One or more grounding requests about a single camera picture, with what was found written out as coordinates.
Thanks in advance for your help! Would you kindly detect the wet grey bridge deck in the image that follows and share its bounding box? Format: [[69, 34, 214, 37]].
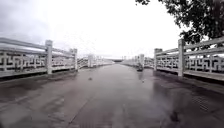
[[0, 63, 224, 128]]

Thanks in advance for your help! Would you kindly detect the white stone balustrade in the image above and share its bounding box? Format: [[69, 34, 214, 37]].
[[0, 37, 115, 79], [120, 36, 224, 82]]

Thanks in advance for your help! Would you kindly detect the tree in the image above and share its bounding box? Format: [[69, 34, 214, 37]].
[[135, 0, 224, 45]]

